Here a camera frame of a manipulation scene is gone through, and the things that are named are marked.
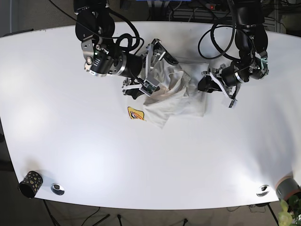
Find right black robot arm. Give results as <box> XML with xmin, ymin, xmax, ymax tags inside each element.
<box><xmin>73</xmin><ymin>0</ymin><xmax>179</xmax><ymax>99</ymax></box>

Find cream graphic print T-shirt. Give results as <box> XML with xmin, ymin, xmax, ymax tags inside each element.
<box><xmin>127</xmin><ymin>58</ymin><xmax>209</xmax><ymax>128</ymax></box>

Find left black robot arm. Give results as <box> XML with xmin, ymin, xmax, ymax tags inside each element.
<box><xmin>198</xmin><ymin>0</ymin><xmax>269</xmax><ymax>108</ymax></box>

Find grey plant pot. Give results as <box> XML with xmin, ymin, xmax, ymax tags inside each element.
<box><xmin>275</xmin><ymin>176</ymin><xmax>301</xmax><ymax>201</ymax></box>

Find black gold-dotted cup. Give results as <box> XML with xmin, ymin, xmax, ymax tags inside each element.
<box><xmin>18</xmin><ymin>171</ymin><xmax>43</xmax><ymax>199</ymax></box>

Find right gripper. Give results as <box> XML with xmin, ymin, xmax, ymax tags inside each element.
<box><xmin>122</xmin><ymin>39</ymin><xmax>179</xmax><ymax>99</ymax></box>

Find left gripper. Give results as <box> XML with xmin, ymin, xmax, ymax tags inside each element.
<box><xmin>198</xmin><ymin>67</ymin><xmax>244</xmax><ymax>108</ymax></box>

